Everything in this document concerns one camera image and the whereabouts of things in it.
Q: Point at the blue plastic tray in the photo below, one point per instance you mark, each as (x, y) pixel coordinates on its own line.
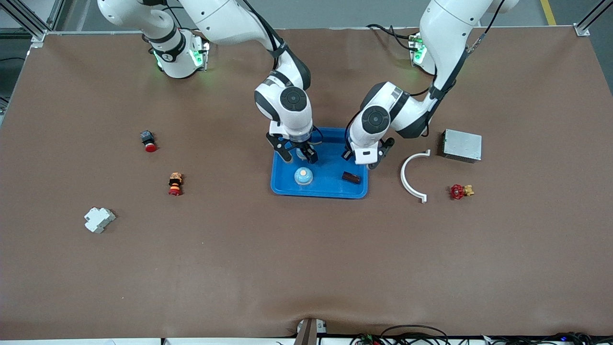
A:
(330, 167)

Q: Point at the grey metal clamp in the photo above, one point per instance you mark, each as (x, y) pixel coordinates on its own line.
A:
(309, 333)

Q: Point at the red yellow emergency stop button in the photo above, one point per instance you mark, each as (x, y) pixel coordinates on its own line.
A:
(175, 187)

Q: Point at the dark brown cylindrical capacitor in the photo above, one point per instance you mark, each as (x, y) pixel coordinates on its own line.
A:
(351, 178)

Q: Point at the red black push button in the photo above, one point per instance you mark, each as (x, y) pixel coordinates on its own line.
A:
(149, 143)

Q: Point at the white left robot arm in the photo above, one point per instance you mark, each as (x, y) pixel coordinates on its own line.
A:
(445, 28)

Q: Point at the white circuit breaker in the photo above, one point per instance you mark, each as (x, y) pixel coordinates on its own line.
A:
(98, 219)

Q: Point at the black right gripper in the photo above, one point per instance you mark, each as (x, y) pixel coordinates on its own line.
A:
(307, 149)

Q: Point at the white curved plastic bracket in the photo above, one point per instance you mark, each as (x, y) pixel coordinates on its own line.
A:
(403, 179)

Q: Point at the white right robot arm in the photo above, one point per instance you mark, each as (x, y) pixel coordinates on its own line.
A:
(225, 19)

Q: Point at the silver metal power supply box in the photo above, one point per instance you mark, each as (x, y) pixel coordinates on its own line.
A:
(462, 145)

